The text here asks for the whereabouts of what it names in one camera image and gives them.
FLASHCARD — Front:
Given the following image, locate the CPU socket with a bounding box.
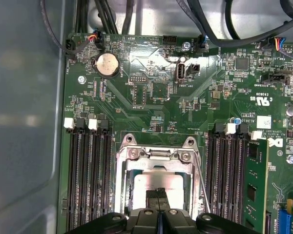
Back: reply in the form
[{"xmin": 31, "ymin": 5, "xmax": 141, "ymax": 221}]
[{"xmin": 114, "ymin": 133, "xmax": 203, "ymax": 215}]

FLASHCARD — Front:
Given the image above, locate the silver internal USB port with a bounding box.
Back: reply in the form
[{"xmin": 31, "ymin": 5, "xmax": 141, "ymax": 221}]
[{"xmin": 176, "ymin": 62, "xmax": 187, "ymax": 82}]

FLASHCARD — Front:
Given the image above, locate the wire locking lever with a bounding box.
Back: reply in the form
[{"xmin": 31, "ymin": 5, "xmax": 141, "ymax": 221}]
[{"xmin": 194, "ymin": 150, "xmax": 212, "ymax": 214}]

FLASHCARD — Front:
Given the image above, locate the thick black cable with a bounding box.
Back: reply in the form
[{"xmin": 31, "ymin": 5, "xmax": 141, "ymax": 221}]
[
  {"xmin": 205, "ymin": 18, "xmax": 293, "ymax": 49},
  {"xmin": 175, "ymin": 0, "xmax": 241, "ymax": 43},
  {"xmin": 280, "ymin": 0, "xmax": 293, "ymax": 18}
]

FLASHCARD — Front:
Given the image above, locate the round coin battery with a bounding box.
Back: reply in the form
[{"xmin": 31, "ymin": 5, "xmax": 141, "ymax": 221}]
[{"xmin": 94, "ymin": 53, "xmax": 120, "ymax": 78}]

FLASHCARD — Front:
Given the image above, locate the silver CPU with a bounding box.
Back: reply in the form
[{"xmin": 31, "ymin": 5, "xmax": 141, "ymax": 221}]
[{"xmin": 133, "ymin": 173, "xmax": 194, "ymax": 211}]

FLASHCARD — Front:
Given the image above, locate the white board label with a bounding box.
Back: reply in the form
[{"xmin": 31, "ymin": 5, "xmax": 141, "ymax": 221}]
[{"xmin": 256, "ymin": 116, "xmax": 272, "ymax": 129}]

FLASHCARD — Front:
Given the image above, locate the green RAM stick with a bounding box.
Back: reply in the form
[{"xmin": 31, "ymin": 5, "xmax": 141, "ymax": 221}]
[{"xmin": 244, "ymin": 140, "xmax": 271, "ymax": 234}]

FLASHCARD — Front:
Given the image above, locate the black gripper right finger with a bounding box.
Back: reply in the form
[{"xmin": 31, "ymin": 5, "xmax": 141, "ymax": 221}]
[{"xmin": 158, "ymin": 187, "xmax": 256, "ymax": 234}]

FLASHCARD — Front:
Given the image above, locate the thin black cable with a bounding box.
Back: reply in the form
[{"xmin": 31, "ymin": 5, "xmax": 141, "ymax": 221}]
[{"xmin": 40, "ymin": 0, "xmax": 75, "ymax": 58}]

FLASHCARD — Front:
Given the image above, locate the black PC case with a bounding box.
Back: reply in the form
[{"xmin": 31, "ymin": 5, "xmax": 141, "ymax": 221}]
[{"xmin": 0, "ymin": 0, "xmax": 293, "ymax": 234}]

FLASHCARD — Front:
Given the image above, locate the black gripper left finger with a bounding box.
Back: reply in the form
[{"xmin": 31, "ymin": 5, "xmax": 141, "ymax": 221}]
[{"xmin": 67, "ymin": 187, "xmax": 160, "ymax": 234}]

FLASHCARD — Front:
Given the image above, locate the plug with coloured wires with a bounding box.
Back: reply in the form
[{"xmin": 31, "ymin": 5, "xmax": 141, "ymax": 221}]
[
  {"xmin": 87, "ymin": 29, "xmax": 104, "ymax": 49},
  {"xmin": 273, "ymin": 36, "xmax": 288, "ymax": 52},
  {"xmin": 197, "ymin": 34, "xmax": 209, "ymax": 51}
]

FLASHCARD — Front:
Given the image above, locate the green motherboard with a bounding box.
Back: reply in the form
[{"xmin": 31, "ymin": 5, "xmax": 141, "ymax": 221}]
[{"xmin": 57, "ymin": 31, "xmax": 293, "ymax": 234}]

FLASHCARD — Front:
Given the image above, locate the RAM slot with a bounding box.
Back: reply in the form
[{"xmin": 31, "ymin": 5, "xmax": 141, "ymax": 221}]
[
  {"xmin": 75, "ymin": 118, "xmax": 90, "ymax": 231},
  {"xmin": 244, "ymin": 131, "xmax": 271, "ymax": 234},
  {"xmin": 87, "ymin": 118, "xmax": 101, "ymax": 225},
  {"xmin": 99, "ymin": 119, "xmax": 113, "ymax": 217},
  {"xmin": 63, "ymin": 117, "xmax": 80, "ymax": 232},
  {"xmin": 219, "ymin": 123, "xmax": 236, "ymax": 225},
  {"xmin": 206, "ymin": 123, "xmax": 225, "ymax": 216},
  {"xmin": 234, "ymin": 124, "xmax": 250, "ymax": 230}
]

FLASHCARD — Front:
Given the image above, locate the blue expansion slot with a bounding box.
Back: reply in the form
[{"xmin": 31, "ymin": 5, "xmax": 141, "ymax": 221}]
[{"xmin": 277, "ymin": 208, "xmax": 293, "ymax": 234}]

